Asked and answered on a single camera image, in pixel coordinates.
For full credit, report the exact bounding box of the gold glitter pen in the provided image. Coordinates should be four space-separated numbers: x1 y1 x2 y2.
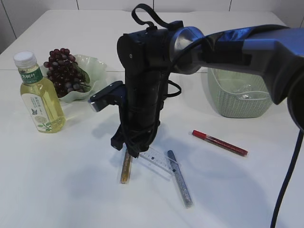
120 151 133 184

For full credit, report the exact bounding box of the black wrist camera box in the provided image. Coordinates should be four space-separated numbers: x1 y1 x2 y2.
88 81 126 112

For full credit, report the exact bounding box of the green wavy glass plate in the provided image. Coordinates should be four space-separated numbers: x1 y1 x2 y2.
41 55 106 103

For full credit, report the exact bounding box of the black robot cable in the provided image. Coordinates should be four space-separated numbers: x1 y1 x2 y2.
124 3 304 228

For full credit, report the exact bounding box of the green plastic woven basket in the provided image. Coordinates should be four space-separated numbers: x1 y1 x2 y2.
208 68 273 118

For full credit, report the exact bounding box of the purple artificial grape bunch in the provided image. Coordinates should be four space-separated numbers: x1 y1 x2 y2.
43 48 91 98

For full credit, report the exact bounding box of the clear plastic sheet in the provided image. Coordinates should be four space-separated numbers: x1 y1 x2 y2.
233 84 254 99

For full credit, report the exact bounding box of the red marker pen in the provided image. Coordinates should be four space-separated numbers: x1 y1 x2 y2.
192 130 248 157

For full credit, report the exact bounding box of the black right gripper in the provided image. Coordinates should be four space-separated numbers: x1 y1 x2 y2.
111 114 160 158

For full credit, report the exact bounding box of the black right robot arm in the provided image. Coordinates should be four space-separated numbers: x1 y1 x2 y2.
111 21 304 157

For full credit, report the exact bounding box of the yellow tea drink bottle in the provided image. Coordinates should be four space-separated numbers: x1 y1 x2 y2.
13 51 66 133

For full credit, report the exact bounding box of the clear plastic ruler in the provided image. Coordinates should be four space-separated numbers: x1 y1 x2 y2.
139 147 182 175

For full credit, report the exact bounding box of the silver glitter pen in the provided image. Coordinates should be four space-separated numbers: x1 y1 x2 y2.
167 150 193 208

